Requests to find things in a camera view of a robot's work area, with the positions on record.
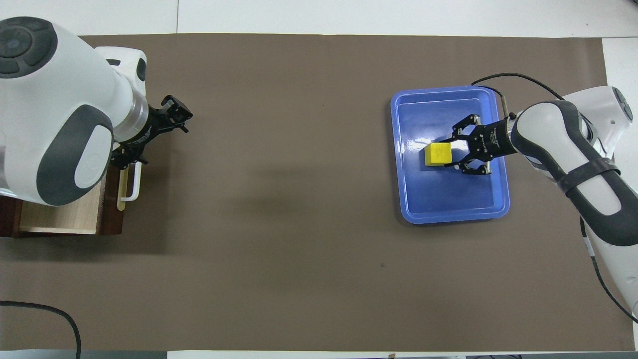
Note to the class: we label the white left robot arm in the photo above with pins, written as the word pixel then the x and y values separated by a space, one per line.
pixel 60 89

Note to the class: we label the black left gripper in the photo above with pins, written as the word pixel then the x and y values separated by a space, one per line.
pixel 152 127

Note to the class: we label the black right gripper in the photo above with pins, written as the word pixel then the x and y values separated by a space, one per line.
pixel 496 139

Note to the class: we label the blue plastic tray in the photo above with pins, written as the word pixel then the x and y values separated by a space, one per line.
pixel 448 199

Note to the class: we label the yellow block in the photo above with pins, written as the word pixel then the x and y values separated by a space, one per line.
pixel 437 154

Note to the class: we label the brown paper table mat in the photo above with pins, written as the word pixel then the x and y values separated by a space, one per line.
pixel 299 199

